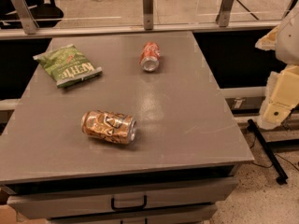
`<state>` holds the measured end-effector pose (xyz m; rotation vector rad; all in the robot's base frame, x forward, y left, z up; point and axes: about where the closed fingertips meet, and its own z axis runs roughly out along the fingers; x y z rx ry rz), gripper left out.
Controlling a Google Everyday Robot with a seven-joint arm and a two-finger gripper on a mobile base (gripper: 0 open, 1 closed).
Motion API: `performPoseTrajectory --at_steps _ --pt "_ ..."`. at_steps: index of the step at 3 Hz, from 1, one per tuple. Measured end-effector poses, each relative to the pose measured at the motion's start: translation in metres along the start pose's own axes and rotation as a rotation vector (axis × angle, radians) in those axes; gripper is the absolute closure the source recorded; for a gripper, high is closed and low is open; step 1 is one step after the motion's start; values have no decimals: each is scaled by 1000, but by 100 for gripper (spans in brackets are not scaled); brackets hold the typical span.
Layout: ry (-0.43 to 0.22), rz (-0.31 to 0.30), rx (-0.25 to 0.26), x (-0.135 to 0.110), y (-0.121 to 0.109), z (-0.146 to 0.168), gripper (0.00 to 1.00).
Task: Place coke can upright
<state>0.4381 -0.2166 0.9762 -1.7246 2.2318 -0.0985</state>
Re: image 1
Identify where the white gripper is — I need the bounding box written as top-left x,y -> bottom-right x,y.
255,7 -> 299,130

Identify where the red coke can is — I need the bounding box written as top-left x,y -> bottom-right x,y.
139,42 -> 160,72

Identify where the gold patterned soda can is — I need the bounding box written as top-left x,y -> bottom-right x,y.
81,110 -> 136,145

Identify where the black floor stand bar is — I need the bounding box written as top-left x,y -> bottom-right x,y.
248,119 -> 288,185

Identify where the grey lower drawer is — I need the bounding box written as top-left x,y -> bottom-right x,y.
48,204 -> 217,224

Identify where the grey drawer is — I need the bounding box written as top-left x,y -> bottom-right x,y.
48,204 -> 217,224
7,176 -> 238,218

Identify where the green kettle chips bag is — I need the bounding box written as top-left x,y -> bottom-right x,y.
34,45 -> 102,88

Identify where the black office chair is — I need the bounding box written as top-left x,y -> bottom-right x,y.
0,0 -> 64,29

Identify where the grey top drawer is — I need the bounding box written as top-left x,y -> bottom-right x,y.
7,176 -> 238,218

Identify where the right metal rail bracket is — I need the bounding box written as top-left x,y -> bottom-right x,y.
216,0 -> 234,27

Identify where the metal rail bracket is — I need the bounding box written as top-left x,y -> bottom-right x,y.
142,0 -> 153,30
216,0 -> 234,27
10,0 -> 39,35

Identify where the black floor cable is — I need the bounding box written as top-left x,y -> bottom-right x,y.
249,133 -> 299,173

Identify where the middle metal rail bracket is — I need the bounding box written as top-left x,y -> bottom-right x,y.
142,0 -> 153,30

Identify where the black drawer handle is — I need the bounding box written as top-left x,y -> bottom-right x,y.
110,195 -> 148,212

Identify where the left metal rail bracket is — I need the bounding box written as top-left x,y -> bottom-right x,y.
10,0 -> 39,35

